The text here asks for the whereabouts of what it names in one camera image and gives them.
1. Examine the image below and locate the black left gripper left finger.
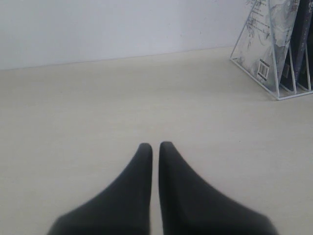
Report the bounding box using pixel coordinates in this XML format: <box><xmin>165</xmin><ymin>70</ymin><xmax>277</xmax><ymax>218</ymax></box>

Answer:
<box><xmin>48</xmin><ymin>143</ymin><xmax>153</xmax><ymax>235</ymax></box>

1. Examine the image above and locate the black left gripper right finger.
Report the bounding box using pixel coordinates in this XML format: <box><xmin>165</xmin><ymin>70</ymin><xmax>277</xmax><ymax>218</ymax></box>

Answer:
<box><xmin>158</xmin><ymin>141</ymin><xmax>278</xmax><ymax>235</ymax></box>

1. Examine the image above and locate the blue cover book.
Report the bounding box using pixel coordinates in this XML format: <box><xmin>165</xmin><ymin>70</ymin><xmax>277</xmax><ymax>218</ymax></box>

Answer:
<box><xmin>280</xmin><ymin>0</ymin><xmax>313</xmax><ymax>92</ymax></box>

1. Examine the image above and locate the grey white cover book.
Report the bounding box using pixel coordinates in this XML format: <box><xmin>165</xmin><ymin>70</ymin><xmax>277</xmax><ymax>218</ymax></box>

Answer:
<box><xmin>232</xmin><ymin>0</ymin><xmax>302</xmax><ymax>92</ymax></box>

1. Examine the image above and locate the white wire book rack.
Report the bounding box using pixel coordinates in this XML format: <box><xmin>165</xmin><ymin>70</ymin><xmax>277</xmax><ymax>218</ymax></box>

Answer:
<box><xmin>229</xmin><ymin>0</ymin><xmax>313</xmax><ymax>101</ymax></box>

